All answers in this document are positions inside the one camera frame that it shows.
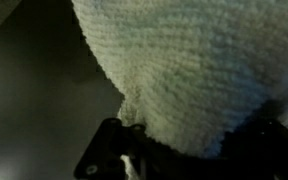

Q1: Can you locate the white towel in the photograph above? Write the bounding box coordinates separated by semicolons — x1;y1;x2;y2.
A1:
71;0;288;159

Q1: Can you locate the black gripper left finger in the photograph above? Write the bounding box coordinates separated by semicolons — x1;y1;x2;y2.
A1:
73;118;150;180

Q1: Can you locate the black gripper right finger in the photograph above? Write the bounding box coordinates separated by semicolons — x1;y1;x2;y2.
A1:
217;119;288;180

